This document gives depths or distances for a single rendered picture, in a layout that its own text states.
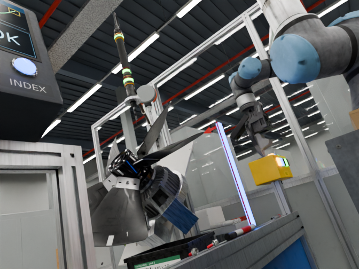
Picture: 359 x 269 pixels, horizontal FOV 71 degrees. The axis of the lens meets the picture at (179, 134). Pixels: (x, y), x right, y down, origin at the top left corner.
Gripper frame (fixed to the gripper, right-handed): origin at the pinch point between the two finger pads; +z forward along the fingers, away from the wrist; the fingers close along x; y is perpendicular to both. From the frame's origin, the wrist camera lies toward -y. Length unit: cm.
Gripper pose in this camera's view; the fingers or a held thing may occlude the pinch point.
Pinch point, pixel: (261, 155)
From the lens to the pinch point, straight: 102.5
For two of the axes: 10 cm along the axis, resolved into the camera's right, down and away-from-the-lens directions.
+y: 7.5, -4.0, -5.3
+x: 6.2, 1.1, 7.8
